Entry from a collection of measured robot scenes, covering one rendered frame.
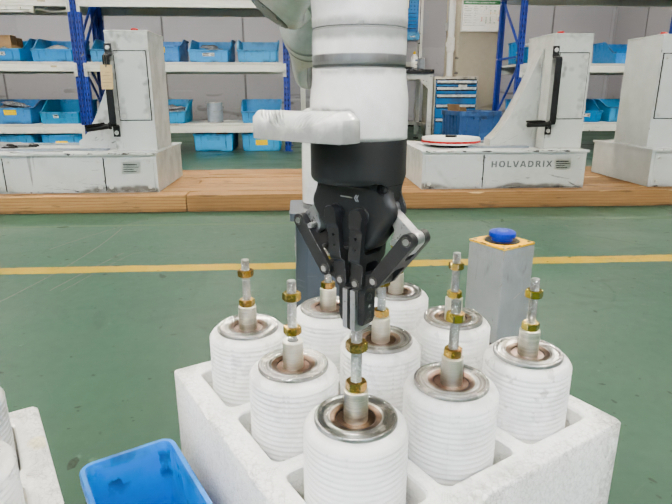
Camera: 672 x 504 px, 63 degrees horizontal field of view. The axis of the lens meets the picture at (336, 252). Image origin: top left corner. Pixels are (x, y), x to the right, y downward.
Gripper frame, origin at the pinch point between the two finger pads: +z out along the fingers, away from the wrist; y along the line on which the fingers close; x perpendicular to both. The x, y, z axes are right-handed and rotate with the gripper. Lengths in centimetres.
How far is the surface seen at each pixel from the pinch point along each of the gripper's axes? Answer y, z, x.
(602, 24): 265, -120, -938
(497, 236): 7.1, 3.4, -42.6
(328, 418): 1.5, 10.5, 2.0
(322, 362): 9.1, 10.5, -5.5
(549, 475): -12.6, 19.9, -15.9
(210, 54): 399, -50, -284
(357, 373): -0.4, 6.0, 0.3
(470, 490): -8.6, 17.9, -6.4
